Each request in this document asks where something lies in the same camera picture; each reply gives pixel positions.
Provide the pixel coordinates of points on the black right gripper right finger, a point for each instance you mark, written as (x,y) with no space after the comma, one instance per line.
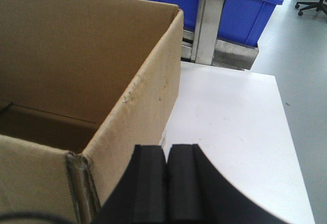
(198,193)

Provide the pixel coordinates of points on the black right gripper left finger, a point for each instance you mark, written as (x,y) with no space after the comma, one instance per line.
(140,195)

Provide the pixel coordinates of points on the metal shelf upright post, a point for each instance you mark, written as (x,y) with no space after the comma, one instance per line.
(206,31)

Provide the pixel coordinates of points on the brown cardboard box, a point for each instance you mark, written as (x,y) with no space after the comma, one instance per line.
(82,83)

